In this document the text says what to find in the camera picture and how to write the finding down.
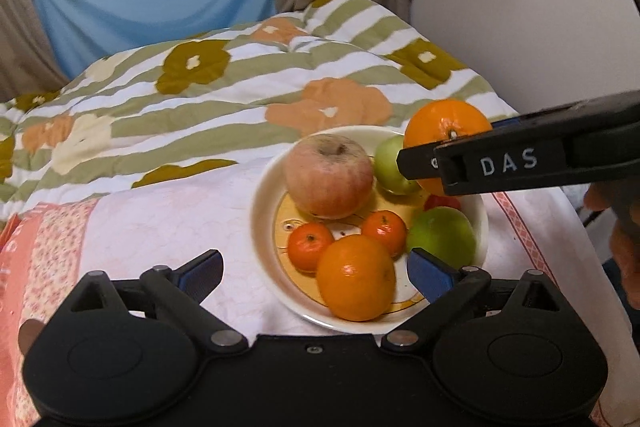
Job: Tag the cream ceramic fruit plate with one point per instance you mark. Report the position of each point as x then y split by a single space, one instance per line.
273 216

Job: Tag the small mandarin orange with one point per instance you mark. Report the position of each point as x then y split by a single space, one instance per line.
388 229
306 244

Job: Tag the left beige curtain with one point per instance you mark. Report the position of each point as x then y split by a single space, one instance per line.
27 60

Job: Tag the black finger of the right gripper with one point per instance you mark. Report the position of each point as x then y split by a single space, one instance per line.
583 142

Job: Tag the red cherry tomato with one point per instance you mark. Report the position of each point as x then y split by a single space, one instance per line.
434 201

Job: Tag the large orange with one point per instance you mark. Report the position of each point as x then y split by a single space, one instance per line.
444 120
356 278

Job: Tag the large green apple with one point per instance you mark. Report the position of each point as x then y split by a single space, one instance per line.
444 233

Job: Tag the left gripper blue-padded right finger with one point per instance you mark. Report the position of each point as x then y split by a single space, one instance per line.
450 294

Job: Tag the pink floral towel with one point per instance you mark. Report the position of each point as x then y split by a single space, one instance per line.
45 251

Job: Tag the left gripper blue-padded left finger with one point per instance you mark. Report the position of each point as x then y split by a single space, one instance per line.
178 294

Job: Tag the person's right hand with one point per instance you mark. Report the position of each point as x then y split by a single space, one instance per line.
625 249

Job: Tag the red yellow apple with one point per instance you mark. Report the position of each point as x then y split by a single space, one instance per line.
328 176

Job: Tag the small green apple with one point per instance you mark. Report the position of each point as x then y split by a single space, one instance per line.
386 169

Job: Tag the floral striped green comforter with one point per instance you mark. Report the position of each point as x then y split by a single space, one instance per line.
178 108

